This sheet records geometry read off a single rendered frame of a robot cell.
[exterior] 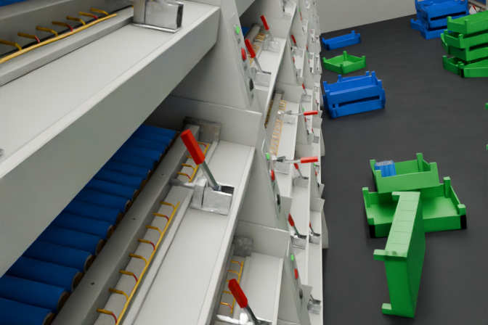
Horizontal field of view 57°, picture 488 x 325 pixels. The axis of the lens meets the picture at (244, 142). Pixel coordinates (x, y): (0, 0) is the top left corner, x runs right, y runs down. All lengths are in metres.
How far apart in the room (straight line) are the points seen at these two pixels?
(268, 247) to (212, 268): 0.30
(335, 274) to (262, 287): 0.83
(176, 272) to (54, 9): 0.23
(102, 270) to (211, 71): 0.32
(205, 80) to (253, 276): 0.28
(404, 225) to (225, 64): 0.84
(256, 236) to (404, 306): 0.69
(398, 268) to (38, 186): 1.08
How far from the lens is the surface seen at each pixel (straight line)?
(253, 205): 0.67
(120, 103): 0.29
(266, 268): 0.69
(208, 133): 0.60
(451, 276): 1.46
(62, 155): 0.23
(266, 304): 0.64
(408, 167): 1.94
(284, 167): 0.93
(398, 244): 1.24
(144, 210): 0.43
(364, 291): 1.42
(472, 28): 2.95
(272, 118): 1.13
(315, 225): 1.43
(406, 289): 1.27
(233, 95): 0.60
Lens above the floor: 0.96
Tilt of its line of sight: 22 degrees down
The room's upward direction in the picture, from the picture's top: 14 degrees counter-clockwise
